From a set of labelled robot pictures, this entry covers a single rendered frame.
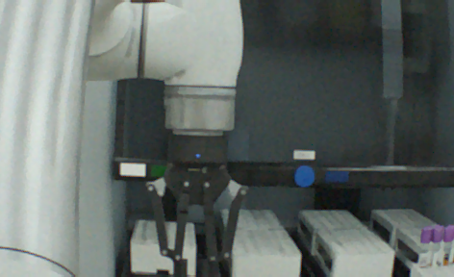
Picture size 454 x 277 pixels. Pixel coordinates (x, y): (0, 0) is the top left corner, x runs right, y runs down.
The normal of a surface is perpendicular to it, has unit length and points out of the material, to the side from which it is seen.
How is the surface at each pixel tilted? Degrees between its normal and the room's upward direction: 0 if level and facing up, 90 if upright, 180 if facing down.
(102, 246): 90
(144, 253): 90
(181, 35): 90
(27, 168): 58
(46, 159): 63
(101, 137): 90
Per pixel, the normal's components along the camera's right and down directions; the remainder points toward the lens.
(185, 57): -0.10, 0.19
